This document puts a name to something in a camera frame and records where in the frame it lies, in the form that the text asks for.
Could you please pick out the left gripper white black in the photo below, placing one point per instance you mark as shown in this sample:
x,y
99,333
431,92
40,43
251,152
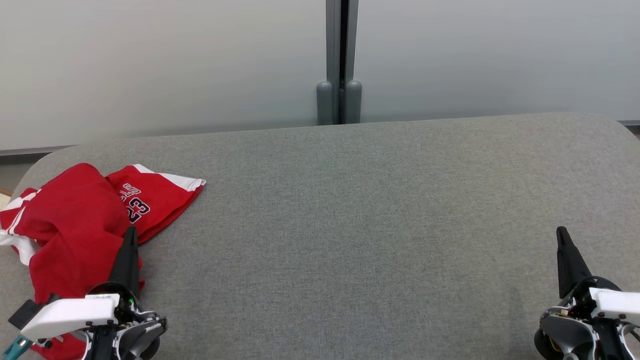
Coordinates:
x,y
70,312

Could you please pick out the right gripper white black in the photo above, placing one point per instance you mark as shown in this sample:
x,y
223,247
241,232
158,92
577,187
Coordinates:
x,y
612,302

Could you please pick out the red shorts with 23 print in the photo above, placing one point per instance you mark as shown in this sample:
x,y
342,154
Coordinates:
x,y
155,195

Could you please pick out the red white jersey shirt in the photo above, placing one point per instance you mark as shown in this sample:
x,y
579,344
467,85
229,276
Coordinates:
x,y
65,225

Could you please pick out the grey fabric sofa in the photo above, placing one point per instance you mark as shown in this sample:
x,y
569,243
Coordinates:
x,y
350,225

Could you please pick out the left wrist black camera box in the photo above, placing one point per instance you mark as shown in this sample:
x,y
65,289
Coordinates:
x,y
25,312

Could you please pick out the grey window frame post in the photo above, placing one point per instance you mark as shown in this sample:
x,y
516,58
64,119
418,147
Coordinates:
x,y
332,50

